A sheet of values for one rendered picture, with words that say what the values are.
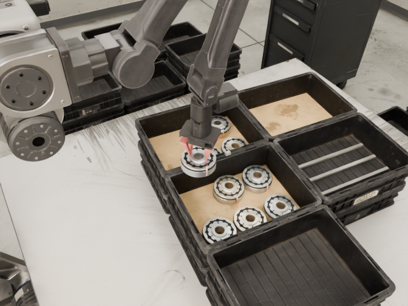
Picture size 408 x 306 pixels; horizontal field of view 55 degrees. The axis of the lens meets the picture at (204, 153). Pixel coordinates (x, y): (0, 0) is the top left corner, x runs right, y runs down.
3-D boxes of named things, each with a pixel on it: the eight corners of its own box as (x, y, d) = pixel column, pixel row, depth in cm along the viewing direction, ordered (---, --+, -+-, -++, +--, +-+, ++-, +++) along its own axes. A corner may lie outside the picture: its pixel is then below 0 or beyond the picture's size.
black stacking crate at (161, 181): (165, 198, 133) (163, 175, 125) (136, 143, 151) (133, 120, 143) (265, 163, 145) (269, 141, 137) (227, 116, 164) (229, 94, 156)
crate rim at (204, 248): (204, 256, 107) (204, 251, 105) (163, 180, 126) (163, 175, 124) (322, 207, 120) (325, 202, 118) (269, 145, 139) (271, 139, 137)
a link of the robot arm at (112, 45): (85, 37, 75) (96, 51, 72) (135, 25, 79) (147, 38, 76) (93, 77, 82) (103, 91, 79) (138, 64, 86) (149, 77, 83)
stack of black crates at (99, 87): (68, 170, 230) (48, 110, 198) (53, 140, 247) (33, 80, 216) (131, 147, 245) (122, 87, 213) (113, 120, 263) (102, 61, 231)
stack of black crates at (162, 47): (160, 94, 284) (158, 52, 260) (142, 74, 302) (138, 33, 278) (207, 79, 300) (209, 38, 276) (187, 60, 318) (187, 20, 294)
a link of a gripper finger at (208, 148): (195, 147, 117) (196, 122, 110) (218, 153, 115) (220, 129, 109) (186, 162, 112) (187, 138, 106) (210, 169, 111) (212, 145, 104)
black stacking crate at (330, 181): (316, 224, 127) (324, 203, 119) (266, 164, 145) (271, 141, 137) (406, 186, 139) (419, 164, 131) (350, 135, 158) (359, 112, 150)
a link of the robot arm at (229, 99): (187, 69, 97) (206, 88, 92) (226, 58, 101) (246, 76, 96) (186, 107, 105) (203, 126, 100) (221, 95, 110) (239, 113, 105)
